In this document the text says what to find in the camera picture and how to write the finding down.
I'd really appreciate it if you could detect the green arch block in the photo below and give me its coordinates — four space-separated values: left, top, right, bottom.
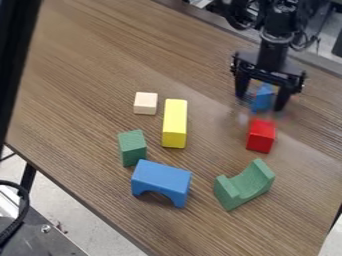
212 157 277 212

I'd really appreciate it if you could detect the yellow long block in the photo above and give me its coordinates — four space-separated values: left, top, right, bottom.
160 98 190 149

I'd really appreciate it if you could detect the cream cube block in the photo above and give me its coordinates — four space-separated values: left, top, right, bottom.
132 91 159 116

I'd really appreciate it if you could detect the blue arch block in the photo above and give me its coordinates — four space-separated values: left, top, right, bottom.
129 158 194 209

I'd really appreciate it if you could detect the blue triangle block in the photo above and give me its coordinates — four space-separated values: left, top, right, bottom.
249 83 278 114

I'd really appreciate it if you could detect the red cube block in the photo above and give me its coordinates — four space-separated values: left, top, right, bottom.
244 119 278 154

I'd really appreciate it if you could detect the green cube block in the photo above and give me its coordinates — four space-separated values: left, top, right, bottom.
116 129 149 168

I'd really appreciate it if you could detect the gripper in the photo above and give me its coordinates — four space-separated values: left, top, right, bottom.
228 39 309 112

